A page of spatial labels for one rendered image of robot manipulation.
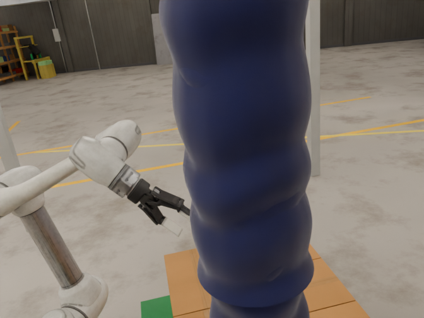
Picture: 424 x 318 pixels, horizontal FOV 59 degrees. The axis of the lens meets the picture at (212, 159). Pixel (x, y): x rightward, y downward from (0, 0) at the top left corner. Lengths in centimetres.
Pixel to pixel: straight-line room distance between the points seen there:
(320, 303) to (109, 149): 155
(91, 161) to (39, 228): 62
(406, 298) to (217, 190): 273
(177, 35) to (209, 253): 37
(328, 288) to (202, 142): 188
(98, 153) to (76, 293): 82
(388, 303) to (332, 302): 94
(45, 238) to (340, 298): 156
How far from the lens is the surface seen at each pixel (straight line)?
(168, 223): 123
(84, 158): 111
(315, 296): 232
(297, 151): 62
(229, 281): 70
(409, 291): 330
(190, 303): 232
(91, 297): 180
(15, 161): 447
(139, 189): 112
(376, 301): 316
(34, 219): 166
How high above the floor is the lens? 210
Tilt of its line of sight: 22 degrees down
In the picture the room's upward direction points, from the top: 7 degrees counter-clockwise
